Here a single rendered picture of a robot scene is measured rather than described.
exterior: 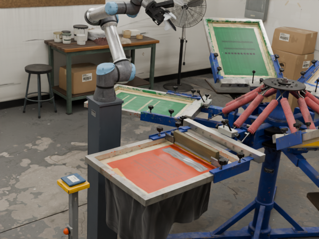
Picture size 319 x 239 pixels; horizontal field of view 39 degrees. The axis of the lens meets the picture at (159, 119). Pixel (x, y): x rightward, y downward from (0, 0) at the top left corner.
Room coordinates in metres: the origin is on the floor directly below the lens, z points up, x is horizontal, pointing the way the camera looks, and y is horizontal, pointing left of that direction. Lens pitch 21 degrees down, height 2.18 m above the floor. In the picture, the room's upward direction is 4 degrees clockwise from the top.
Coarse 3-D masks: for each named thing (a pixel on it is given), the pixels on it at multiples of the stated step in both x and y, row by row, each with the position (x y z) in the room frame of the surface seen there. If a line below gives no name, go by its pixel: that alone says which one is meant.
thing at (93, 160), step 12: (132, 144) 2.59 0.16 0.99; (144, 144) 2.62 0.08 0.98; (156, 144) 2.69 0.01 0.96; (96, 156) 2.39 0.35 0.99; (108, 156) 2.45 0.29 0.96; (228, 156) 2.53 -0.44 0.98; (96, 168) 2.28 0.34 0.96; (108, 168) 2.25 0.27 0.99; (120, 180) 2.12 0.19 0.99; (192, 180) 2.17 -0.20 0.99; (204, 180) 2.21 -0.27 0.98; (132, 192) 2.02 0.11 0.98; (156, 192) 2.02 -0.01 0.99; (168, 192) 2.04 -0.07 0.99; (180, 192) 2.09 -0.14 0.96; (144, 204) 1.94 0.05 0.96
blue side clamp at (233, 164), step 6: (234, 162) 2.41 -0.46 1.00; (246, 162) 2.42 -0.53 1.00; (216, 168) 2.31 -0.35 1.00; (228, 168) 2.31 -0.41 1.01; (234, 168) 2.35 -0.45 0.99; (240, 168) 2.39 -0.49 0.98; (246, 168) 2.42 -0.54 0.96; (216, 174) 2.25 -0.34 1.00; (222, 174) 2.28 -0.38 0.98; (228, 174) 2.32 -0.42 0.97; (234, 174) 2.35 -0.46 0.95; (216, 180) 2.26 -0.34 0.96
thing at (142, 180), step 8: (200, 160) 2.50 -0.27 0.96; (184, 168) 2.38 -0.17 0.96; (192, 168) 2.38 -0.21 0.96; (208, 168) 2.40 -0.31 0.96; (136, 176) 2.24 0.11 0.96; (144, 176) 2.24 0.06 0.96; (184, 176) 2.28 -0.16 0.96; (192, 176) 2.28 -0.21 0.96; (136, 184) 2.15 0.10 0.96; (144, 184) 2.15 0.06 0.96; (152, 184) 2.16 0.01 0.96; (160, 184) 2.17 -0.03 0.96; (168, 184) 2.17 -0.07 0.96
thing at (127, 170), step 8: (144, 152) 2.56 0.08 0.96; (152, 152) 2.57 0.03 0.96; (160, 152) 2.57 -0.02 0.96; (184, 152) 2.60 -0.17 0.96; (120, 160) 2.42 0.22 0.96; (128, 160) 2.43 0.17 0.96; (168, 160) 2.47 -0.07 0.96; (176, 160) 2.47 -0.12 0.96; (120, 168) 2.32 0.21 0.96; (128, 168) 2.33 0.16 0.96; (136, 168) 2.33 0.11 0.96; (128, 176) 2.23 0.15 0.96
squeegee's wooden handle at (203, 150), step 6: (174, 132) 2.69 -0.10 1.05; (180, 132) 2.67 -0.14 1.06; (180, 138) 2.64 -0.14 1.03; (186, 138) 2.60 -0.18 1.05; (192, 138) 2.58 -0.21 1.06; (186, 144) 2.60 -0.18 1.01; (192, 144) 2.56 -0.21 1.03; (198, 144) 2.52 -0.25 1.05; (204, 144) 2.51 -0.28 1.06; (198, 150) 2.51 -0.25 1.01; (204, 150) 2.48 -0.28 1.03; (210, 150) 2.44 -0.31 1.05; (216, 150) 2.43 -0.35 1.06; (210, 156) 2.43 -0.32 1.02; (216, 156) 2.41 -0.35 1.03
